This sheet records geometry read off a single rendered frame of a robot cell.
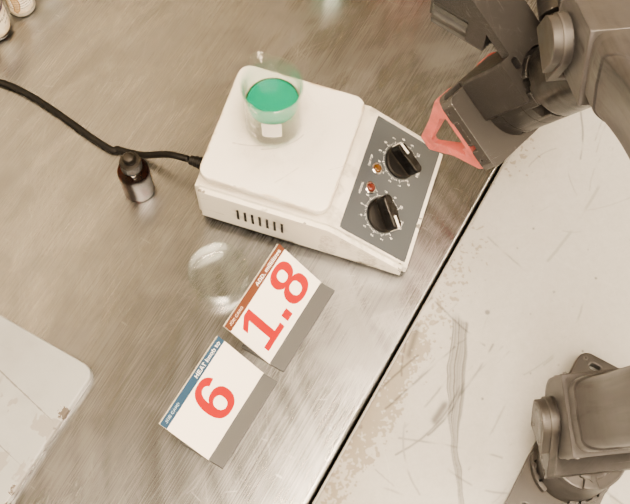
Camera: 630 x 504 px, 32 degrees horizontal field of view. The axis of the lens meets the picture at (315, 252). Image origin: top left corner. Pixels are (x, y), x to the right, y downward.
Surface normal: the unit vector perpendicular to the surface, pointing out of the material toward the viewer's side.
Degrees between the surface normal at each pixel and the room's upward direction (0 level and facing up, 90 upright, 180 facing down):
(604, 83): 81
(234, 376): 40
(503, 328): 0
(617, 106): 84
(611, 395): 89
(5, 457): 0
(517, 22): 30
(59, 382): 0
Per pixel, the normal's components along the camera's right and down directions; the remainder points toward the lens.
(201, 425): 0.56, 0.03
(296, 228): -0.31, 0.88
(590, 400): -0.98, 0.01
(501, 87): -0.66, 0.59
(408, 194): 0.48, -0.18
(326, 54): 0.00, -0.37
